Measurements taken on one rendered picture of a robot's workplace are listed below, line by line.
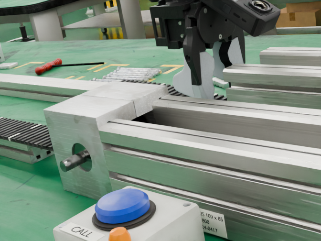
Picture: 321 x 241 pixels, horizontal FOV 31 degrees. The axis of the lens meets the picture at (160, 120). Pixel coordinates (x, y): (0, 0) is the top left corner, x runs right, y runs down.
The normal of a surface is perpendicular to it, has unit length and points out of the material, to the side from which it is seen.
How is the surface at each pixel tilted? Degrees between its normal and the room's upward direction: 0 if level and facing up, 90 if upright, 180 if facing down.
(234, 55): 90
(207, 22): 90
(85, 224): 0
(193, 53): 90
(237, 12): 91
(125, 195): 3
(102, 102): 0
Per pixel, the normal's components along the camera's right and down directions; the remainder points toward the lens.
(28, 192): -0.18, -0.93
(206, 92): 0.70, 0.11
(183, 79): -0.71, 0.18
